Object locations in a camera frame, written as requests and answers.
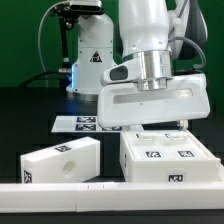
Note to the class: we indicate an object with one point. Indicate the white marker sheet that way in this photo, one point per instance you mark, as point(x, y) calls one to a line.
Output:
point(80, 124)

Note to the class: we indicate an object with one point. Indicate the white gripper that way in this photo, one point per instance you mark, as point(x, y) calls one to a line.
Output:
point(184, 98)

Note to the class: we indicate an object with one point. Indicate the white front fence bar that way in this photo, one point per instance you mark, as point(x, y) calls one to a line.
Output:
point(110, 196)

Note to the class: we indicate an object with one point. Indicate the small white cabinet panel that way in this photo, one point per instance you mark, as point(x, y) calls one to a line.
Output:
point(180, 146)

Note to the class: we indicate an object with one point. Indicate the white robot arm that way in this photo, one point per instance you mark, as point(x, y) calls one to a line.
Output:
point(147, 30)

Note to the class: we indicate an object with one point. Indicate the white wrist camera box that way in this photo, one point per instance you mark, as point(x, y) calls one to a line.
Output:
point(128, 71)

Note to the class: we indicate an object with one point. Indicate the white cabinet block with hole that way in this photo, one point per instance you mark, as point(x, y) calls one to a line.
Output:
point(70, 162)

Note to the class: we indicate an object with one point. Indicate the white cabinet body box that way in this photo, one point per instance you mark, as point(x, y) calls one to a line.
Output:
point(167, 171)

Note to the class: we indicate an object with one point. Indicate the black camera on stand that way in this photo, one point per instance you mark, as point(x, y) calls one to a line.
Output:
point(68, 15)

